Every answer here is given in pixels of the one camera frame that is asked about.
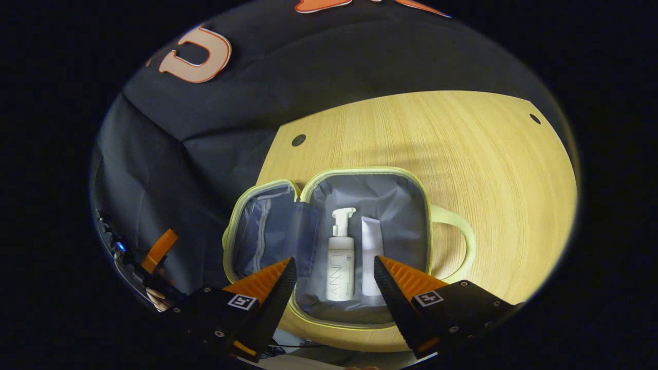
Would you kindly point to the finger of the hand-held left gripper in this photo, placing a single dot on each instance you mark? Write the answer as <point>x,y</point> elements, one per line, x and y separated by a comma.
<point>160,250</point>

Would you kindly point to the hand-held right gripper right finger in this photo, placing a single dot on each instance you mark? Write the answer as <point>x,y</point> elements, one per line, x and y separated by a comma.
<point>398,308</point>

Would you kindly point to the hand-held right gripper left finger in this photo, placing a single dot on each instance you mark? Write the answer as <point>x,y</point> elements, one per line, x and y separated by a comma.
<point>272,308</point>

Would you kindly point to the white squeeze tube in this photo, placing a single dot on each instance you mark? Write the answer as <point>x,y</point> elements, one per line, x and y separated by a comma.
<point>371,246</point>

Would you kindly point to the white pump bottle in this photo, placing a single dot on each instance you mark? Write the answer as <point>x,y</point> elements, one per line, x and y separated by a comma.
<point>340,267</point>

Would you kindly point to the pale yellow suitcase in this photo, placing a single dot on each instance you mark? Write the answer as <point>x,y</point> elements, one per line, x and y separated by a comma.
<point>401,216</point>

